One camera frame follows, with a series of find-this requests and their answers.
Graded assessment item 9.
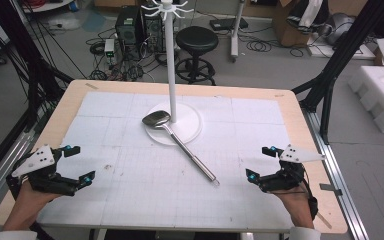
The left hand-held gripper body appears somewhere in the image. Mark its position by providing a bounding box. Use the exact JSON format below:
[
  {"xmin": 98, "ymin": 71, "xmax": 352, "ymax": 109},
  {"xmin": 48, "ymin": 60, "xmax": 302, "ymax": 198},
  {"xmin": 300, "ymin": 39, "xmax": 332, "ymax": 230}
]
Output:
[{"xmin": 5, "ymin": 144, "xmax": 81, "ymax": 198}]

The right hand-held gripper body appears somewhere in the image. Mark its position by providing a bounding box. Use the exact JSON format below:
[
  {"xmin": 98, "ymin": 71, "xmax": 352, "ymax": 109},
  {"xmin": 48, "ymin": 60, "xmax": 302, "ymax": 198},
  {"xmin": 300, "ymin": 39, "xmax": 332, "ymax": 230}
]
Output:
[{"xmin": 258, "ymin": 144, "xmax": 326, "ymax": 194}]

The large steel spoon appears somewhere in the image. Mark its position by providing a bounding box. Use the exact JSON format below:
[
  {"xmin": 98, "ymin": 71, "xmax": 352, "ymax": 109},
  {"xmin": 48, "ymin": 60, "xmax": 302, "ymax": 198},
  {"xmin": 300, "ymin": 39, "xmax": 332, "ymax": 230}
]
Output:
[{"xmin": 141, "ymin": 110, "xmax": 221, "ymax": 188}]

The white hook rack stand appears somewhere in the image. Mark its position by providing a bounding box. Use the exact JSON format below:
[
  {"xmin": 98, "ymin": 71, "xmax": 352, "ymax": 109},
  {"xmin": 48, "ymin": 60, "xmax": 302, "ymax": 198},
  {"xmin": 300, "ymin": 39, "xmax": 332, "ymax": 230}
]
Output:
[{"xmin": 140, "ymin": 0, "xmax": 203, "ymax": 146}]

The person's left hand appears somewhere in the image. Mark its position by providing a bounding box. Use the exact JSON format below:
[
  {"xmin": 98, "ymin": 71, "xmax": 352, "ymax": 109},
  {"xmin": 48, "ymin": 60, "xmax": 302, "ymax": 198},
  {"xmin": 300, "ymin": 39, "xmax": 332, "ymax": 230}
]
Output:
[{"xmin": 11, "ymin": 181, "xmax": 63, "ymax": 219}]

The person's right hand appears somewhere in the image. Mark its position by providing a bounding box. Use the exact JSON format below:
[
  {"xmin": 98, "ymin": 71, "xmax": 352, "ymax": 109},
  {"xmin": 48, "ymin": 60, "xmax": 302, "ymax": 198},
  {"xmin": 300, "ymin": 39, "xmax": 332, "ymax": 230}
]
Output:
[{"xmin": 273, "ymin": 186, "xmax": 315, "ymax": 223}]

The white grid mat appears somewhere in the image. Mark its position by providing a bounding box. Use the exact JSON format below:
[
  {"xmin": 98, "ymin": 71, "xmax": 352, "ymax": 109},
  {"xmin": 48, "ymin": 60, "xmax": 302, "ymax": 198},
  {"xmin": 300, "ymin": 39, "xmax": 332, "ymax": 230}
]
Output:
[{"xmin": 36, "ymin": 91, "xmax": 303, "ymax": 232}]

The grey metal clip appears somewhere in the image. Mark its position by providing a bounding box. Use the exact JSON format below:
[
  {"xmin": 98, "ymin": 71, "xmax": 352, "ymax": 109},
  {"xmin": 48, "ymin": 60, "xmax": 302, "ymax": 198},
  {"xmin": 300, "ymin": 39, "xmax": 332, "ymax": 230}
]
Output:
[{"xmin": 319, "ymin": 183, "xmax": 343, "ymax": 197}]

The large white foam packing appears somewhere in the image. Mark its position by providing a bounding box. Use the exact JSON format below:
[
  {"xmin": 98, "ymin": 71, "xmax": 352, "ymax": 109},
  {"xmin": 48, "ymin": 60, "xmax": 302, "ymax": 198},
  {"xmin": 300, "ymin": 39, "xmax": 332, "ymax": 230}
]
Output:
[{"xmin": 348, "ymin": 65, "xmax": 384, "ymax": 135}]

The small silver box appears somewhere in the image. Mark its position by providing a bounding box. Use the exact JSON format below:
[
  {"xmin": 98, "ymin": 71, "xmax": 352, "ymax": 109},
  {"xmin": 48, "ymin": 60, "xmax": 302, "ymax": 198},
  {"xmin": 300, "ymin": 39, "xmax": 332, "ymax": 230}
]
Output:
[{"xmin": 103, "ymin": 38, "xmax": 116, "ymax": 58}]

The cardboard box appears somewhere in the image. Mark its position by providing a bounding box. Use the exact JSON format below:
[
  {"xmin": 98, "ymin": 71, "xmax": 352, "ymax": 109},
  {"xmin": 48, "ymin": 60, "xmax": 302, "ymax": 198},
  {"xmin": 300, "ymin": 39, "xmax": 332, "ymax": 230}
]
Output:
[{"xmin": 272, "ymin": 0, "xmax": 314, "ymax": 48}]

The white stand leg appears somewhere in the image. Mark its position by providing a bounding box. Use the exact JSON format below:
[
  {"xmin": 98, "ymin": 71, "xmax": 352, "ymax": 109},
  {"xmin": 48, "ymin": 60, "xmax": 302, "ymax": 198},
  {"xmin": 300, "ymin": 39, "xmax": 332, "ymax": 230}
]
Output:
[{"xmin": 230, "ymin": 0, "xmax": 247, "ymax": 63}]

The flat black device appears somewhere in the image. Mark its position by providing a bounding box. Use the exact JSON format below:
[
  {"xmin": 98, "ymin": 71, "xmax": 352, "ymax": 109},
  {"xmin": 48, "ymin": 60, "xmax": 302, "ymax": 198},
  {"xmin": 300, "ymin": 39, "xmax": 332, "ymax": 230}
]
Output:
[{"xmin": 209, "ymin": 17, "xmax": 249, "ymax": 32}]

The black round stool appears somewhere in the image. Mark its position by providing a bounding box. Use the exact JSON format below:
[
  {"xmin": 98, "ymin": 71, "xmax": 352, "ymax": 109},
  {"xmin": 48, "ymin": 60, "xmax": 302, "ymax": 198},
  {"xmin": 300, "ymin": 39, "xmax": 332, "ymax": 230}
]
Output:
[{"xmin": 174, "ymin": 25, "xmax": 220, "ymax": 86}]

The grey rounded appliance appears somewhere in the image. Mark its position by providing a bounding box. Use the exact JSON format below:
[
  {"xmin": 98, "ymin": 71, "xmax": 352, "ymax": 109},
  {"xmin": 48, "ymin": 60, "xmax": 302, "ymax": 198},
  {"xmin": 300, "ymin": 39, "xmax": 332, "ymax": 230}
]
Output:
[{"xmin": 318, "ymin": 12, "xmax": 356, "ymax": 46}]

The black computer tower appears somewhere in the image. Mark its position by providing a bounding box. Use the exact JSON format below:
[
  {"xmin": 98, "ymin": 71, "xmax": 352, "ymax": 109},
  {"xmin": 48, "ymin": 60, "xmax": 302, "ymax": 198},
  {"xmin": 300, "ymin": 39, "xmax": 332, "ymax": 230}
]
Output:
[{"xmin": 114, "ymin": 6, "xmax": 166, "ymax": 59}]

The black and white clothing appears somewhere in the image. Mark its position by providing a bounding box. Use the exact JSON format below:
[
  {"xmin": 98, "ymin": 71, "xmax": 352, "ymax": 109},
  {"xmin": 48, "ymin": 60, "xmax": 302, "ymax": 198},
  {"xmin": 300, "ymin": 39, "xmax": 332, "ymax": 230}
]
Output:
[{"xmin": 286, "ymin": 0, "xmax": 329, "ymax": 34}]

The white round table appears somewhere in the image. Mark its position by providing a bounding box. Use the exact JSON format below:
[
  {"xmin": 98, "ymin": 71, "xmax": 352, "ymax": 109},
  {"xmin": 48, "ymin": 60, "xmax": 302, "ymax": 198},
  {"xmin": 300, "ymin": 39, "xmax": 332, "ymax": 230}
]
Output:
[{"xmin": 21, "ymin": 0, "xmax": 76, "ymax": 14}]

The aluminium rail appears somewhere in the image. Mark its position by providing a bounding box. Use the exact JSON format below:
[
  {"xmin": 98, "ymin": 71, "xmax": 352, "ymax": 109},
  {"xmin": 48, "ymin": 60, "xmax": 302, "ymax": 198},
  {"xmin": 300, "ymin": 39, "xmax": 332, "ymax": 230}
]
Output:
[
  {"xmin": 0, "ymin": 129, "xmax": 36, "ymax": 218},
  {"xmin": 301, "ymin": 109, "xmax": 369, "ymax": 240}
]

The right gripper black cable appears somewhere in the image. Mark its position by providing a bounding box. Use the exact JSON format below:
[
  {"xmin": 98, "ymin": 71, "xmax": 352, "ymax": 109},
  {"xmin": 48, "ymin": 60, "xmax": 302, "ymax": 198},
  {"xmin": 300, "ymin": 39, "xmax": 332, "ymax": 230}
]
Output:
[{"xmin": 299, "ymin": 178, "xmax": 320, "ymax": 221}]

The black metal frame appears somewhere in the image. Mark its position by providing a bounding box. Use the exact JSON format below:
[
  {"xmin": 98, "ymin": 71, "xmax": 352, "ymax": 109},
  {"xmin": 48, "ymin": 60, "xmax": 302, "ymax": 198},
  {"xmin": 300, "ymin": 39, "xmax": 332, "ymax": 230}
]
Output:
[
  {"xmin": 0, "ymin": 0, "xmax": 75, "ymax": 134},
  {"xmin": 291, "ymin": 0, "xmax": 384, "ymax": 145}
]

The tangle of black cables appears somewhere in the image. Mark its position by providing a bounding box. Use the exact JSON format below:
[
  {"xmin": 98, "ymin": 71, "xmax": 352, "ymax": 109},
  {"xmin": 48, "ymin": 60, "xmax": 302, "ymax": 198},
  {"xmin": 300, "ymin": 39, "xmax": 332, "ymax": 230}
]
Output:
[{"xmin": 85, "ymin": 28, "xmax": 156, "ymax": 82}]

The coiled black cable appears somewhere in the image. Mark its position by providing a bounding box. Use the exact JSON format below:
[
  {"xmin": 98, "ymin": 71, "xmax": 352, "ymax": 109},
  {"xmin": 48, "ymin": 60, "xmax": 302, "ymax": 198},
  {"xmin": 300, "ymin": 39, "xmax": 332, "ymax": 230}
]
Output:
[{"xmin": 245, "ymin": 34, "xmax": 306, "ymax": 58}]

